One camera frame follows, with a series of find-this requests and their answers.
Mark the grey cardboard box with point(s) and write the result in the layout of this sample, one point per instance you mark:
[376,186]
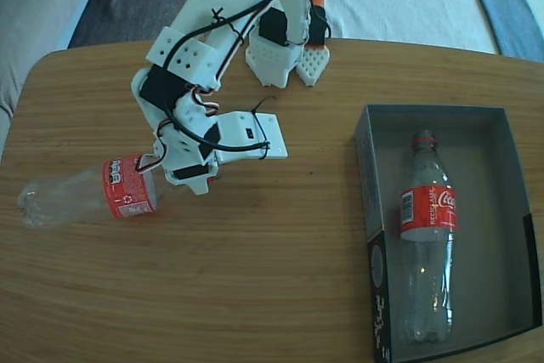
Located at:
[493,210]

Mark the light beige sofa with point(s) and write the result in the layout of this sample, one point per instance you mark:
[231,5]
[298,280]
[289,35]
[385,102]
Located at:
[34,18]

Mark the white cloth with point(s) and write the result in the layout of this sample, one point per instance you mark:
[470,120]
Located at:
[404,6]

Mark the orange and black clamp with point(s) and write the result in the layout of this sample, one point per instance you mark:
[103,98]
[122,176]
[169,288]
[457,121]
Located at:
[318,27]

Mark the clear bottle Reciclame red label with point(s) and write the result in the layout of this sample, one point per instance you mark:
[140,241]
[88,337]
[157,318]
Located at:
[429,210]

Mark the clear bottle barcode red label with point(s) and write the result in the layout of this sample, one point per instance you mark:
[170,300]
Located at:
[127,193]

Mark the flat white camera plate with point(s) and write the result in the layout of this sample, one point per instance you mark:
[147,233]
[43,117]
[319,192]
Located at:
[234,129]

